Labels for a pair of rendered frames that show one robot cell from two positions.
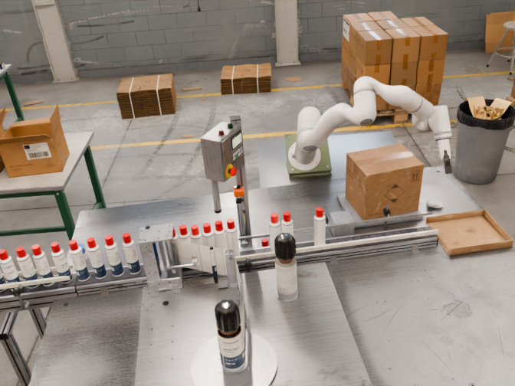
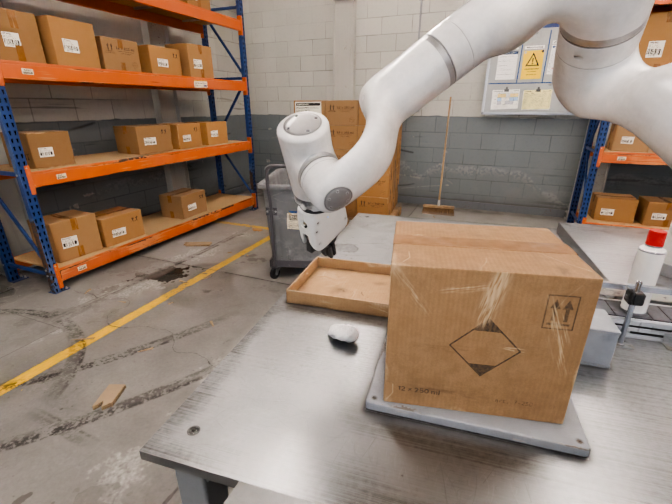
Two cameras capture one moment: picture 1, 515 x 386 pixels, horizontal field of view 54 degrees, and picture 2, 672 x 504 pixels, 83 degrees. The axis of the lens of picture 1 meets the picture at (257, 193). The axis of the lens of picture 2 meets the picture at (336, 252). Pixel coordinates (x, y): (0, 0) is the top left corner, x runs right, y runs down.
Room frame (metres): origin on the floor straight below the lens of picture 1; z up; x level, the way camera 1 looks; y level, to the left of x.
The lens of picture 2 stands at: (2.88, -0.64, 1.35)
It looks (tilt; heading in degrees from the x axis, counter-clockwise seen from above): 21 degrees down; 202
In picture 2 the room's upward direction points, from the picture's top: straight up
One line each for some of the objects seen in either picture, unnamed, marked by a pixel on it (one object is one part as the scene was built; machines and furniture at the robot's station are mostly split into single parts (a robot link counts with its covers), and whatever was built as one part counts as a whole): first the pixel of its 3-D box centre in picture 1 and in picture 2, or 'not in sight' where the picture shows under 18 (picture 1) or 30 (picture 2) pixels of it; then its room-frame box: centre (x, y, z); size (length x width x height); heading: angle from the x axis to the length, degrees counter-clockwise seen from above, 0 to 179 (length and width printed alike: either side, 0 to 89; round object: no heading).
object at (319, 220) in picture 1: (319, 227); (645, 272); (1.86, -0.27, 0.98); 0.05 x 0.05 x 0.20
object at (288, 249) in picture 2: not in sight; (305, 213); (0.08, -2.05, 0.48); 0.89 x 0.63 x 0.96; 18
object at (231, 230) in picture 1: (232, 239); not in sight; (1.82, 0.13, 0.98); 0.05 x 0.05 x 0.20
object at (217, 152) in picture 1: (224, 152); not in sight; (1.90, 0.13, 1.38); 0.17 x 0.10 x 0.19; 150
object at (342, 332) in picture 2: (434, 204); (342, 332); (2.17, -0.91, 0.85); 0.08 x 0.07 x 0.04; 43
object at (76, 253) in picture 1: (78, 260); not in sight; (1.75, 0.80, 0.98); 0.05 x 0.05 x 0.20
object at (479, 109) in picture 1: (488, 119); not in sight; (3.83, -1.96, 0.50); 0.42 x 0.41 x 0.28; 90
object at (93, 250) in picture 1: (96, 258); not in sight; (1.76, 0.72, 0.98); 0.05 x 0.05 x 0.20
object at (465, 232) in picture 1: (467, 230); (349, 283); (1.92, -0.98, 0.85); 0.30 x 0.26 x 0.04; 95
